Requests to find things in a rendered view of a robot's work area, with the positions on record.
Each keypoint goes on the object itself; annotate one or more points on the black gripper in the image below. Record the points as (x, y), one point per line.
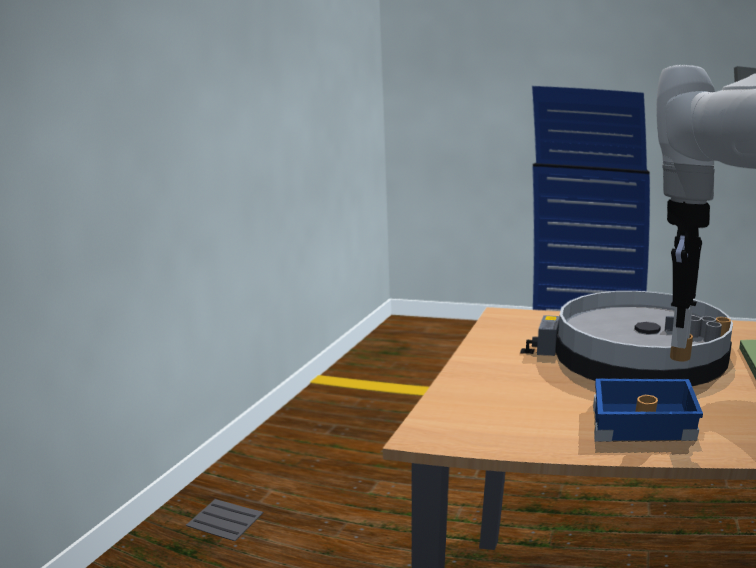
(686, 217)

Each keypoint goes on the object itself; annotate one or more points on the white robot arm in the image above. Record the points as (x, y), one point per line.
(697, 127)

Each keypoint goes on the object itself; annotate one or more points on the blue crate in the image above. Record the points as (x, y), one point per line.
(621, 395)

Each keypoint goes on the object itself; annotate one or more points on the grey metal bushing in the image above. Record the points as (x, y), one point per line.
(695, 326)
(703, 324)
(712, 332)

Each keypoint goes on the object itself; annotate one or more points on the bronze bushing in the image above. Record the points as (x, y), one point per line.
(650, 403)
(681, 354)
(725, 325)

